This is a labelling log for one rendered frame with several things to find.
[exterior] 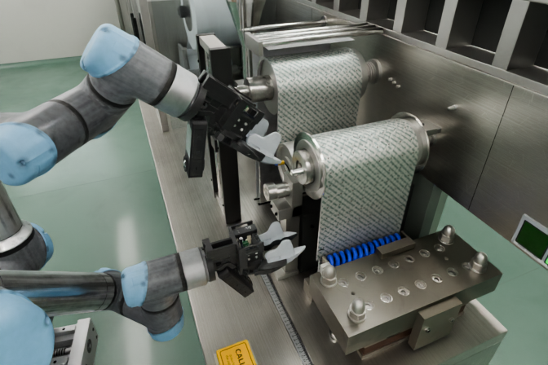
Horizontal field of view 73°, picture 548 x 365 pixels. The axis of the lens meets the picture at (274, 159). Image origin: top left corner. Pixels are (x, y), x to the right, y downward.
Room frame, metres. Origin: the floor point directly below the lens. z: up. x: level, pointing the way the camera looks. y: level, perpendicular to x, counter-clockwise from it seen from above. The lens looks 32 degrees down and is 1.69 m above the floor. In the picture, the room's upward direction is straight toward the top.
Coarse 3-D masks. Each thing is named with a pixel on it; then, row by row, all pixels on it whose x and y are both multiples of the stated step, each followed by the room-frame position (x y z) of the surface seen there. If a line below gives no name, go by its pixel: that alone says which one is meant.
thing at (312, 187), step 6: (414, 126) 0.74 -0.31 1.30; (414, 132) 0.72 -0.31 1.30; (420, 138) 0.72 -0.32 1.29; (300, 144) 0.69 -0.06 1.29; (306, 144) 0.67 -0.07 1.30; (420, 144) 0.71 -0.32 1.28; (312, 150) 0.64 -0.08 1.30; (420, 150) 0.70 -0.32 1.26; (312, 156) 0.64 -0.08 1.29; (420, 156) 0.70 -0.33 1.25; (318, 162) 0.62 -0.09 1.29; (318, 168) 0.61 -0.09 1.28; (318, 174) 0.61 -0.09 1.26; (318, 180) 0.61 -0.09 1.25; (306, 186) 0.66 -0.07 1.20; (312, 186) 0.63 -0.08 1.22; (318, 186) 0.61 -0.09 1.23
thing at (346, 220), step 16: (352, 192) 0.63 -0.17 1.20; (368, 192) 0.65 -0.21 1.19; (384, 192) 0.67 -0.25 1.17; (400, 192) 0.68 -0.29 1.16; (320, 208) 0.61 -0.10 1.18; (336, 208) 0.62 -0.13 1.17; (352, 208) 0.63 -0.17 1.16; (368, 208) 0.65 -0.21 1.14; (384, 208) 0.67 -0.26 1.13; (400, 208) 0.69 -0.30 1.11; (320, 224) 0.61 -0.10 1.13; (336, 224) 0.62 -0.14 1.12; (352, 224) 0.64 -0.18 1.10; (368, 224) 0.65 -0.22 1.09; (384, 224) 0.67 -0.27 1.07; (400, 224) 0.69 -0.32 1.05; (320, 240) 0.61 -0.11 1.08; (336, 240) 0.62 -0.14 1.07; (352, 240) 0.64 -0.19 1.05; (368, 240) 0.66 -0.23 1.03; (320, 256) 0.61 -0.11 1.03
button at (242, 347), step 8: (240, 344) 0.46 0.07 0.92; (248, 344) 0.46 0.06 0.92; (216, 352) 0.44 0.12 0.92; (224, 352) 0.44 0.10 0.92; (232, 352) 0.44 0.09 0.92; (240, 352) 0.44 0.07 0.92; (248, 352) 0.44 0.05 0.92; (224, 360) 0.42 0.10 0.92; (232, 360) 0.42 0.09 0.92; (240, 360) 0.42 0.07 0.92; (248, 360) 0.42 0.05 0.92
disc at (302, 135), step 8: (296, 136) 0.72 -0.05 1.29; (304, 136) 0.68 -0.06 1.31; (296, 144) 0.71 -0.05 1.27; (312, 144) 0.65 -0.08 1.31; (320, 152) 0.62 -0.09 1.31; (320, 160) 0.61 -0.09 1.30; (320, 168) 0.61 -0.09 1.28; (320, 176) 0.61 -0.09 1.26; (320, 184) 0.61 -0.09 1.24; (312, 192) 0.63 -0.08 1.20; (320, 192) 0.60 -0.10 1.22
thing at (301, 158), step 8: (296, 152) 0.67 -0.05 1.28; (304, 152) 0.66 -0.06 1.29; (296, 160) 0.67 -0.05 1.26; (304, 160) 0.64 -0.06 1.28; (312, 160) 0.64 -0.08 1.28; (296, 168) 0.67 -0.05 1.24; (304, 168) 0.63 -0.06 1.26; (312, 168) 0.63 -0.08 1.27; (296, 176) 0.66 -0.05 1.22; (304, 176) 0.63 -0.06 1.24; (312, 176) 0.62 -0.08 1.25; (304, 184) 0.63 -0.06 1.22
